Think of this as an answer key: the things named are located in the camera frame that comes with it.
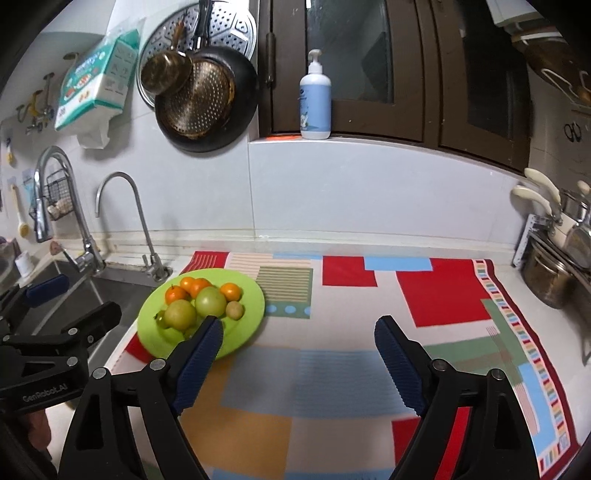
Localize black wire basket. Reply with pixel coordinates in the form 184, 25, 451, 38
28, 170, 77, 221

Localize stainless steel sink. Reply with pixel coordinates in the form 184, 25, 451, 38
0, 258, 174, 370

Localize metal dish rack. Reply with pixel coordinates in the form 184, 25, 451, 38
512, 215, 542, 268

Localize thin gooseneck faucet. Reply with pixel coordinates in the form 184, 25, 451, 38
95, 172, 169, 282

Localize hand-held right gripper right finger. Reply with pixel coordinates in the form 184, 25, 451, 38
374, 315, 541, 480

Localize blue and white pump bottle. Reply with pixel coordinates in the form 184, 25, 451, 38
299, 48, 332, 140

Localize perforated metal steamer plate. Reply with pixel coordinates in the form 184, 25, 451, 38
137, 7, 258, 109

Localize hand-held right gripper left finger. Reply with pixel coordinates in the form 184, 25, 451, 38
58, 315, 225, 480

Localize black frying pan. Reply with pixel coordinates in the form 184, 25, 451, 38
154, 0, 259, 154

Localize stainless steel pot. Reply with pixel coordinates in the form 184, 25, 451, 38
521, 237, 578, 310

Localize hanging dish brush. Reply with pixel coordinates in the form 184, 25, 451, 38
11, 182, 31, 241

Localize yellow-green apple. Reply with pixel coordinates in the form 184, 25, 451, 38
195, 286, 228, 317

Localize lime green plate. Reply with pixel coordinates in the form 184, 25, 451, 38
137, 268, 266, 361

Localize person's left hand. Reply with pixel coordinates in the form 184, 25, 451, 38
18, 408, 52, 462

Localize yellow-handled wall taps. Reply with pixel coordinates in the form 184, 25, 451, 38
16, 71, 79, 136

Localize colourful patchwork mat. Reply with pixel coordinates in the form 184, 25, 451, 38
111, 250, 581, 480

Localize large chrome faucet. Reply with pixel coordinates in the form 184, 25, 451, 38
33, 146, 107, 274

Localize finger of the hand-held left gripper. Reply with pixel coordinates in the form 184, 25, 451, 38
0, 273, 70, 324
0, 301, 123, 357

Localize green apple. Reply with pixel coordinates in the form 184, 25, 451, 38
164, 300, 198, 330

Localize white range hood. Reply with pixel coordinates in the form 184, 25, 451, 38
487, 0, 542, 34

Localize dark brown window frame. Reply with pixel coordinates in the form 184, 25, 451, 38
256, 0, 532, 174

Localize teal and white tissue pack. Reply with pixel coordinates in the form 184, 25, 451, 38
54, 30, 141, 132

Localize wooden cutting board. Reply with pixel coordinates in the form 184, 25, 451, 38
510, 32, 591, 107

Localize white plastic bag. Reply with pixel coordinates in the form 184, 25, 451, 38
76, 108, 116, 149

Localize small brass pot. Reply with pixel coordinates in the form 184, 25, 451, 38
141, 14, 195, 97

